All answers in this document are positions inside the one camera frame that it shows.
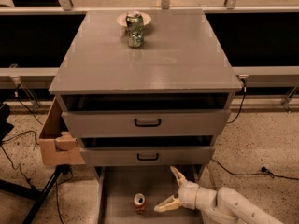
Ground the black cable left floor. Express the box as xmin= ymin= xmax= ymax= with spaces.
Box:
xmin=0 ymin=84 xmax=45 ymax=189

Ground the metal railing frame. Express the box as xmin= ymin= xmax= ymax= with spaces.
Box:
xmin=0 ymin=0 xmax=299 ymax=114

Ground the red coke can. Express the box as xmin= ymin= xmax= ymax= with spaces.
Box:
xmin=134 ymin=193 xmax=146 ymax=214

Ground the black cable right floor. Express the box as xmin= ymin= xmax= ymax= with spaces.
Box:
xmin=210 ymin=158 xmax=299 ymax=182

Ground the green soda can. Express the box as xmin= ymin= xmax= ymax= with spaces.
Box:
xmin=125 ymin=11 xmax=144 ymax=48

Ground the grey middle drawer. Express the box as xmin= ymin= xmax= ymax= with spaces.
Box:
xmin=80 ymin=146 xmax=215 ymax=166

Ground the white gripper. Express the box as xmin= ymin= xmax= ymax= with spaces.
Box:
xmin=154 ymin=166 xmax=199 ymax=213

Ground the grey top drawer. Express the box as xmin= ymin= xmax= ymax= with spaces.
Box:
xmin=62 ymin=110 xmax=230 ymax=138

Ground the black cable cabinet right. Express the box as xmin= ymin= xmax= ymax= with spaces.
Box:
xmin=227 ymin=76 xmax=248 ymax=124

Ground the cardboard box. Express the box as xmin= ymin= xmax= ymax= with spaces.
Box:
xmin=38 ymin=99 xmax=84 ymax=166

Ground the grey open bottom drawer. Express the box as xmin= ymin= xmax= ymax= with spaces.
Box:
xmin=97 ymin=166 xmax=204 ymax=224

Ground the black cable floor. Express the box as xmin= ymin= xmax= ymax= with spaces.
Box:
xmin=210 ymin=158 xmax=299 ymax=182
xmin=0 ymin=84 xmax=45 ymax=189

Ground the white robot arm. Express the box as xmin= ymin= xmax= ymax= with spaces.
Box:
xmin=154 ymin=166 xmax=283 ymax=224

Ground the grey drawer cabinet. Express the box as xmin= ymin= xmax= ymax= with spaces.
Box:
xmin=48 ymin=8 xmax=243 ymax=173

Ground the black tripod stand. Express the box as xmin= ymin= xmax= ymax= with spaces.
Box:
xmin=0 ymin=164 xmax=72 ymax=224

